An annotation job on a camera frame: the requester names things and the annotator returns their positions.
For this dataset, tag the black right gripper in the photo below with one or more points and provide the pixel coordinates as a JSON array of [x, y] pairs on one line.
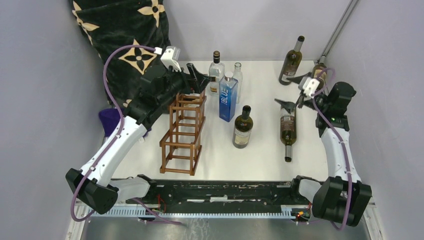
[[289, 106]]

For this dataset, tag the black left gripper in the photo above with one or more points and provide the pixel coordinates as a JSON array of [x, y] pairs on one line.
[[196, 85]]

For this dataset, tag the blue square vodka bottle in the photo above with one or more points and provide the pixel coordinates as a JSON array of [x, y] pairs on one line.
[[228, 92]]

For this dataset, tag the tall clear glass bottle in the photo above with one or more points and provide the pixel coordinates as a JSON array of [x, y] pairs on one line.
[[238, 75]]

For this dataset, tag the green wine bottle black cap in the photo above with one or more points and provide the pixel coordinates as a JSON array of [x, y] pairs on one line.
[[243, 125]]

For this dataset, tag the brown wooden wine rack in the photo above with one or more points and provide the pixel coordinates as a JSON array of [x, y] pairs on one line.
[[182, 141]]

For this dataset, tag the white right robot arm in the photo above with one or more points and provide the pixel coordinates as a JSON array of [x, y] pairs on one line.
[[343, 197]]

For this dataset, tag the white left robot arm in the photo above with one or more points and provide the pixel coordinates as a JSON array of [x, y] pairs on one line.
[[93, 183]]

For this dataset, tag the clear liquor bottle black cap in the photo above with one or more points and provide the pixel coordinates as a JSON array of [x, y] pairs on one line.
[[216, 72]]

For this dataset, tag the green wine bottle grey cap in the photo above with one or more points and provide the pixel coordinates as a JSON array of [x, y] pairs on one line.
[[291, 62]]

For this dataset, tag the black floral plush blanket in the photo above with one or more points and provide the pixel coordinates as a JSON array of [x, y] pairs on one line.
[[111, 24]]

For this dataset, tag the purple cloth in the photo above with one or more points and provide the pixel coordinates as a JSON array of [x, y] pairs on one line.
[[110, 119]]

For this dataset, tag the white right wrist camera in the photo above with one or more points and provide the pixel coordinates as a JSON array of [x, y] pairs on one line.
[[308, 86]]

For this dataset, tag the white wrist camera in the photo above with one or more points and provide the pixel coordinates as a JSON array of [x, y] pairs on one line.
[[308, 86], [170, 58]]

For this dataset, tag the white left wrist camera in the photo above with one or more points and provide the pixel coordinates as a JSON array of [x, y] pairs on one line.
[[170, 58]]

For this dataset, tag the grey aluminium wall rail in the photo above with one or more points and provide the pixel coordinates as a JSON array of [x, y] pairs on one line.
[[339, 27]]

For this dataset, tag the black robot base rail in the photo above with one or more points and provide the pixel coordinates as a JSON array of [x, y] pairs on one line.
[[223, 196]]

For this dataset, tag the grey slotted cable duct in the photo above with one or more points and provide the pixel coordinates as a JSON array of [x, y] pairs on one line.
[[137, 211]]

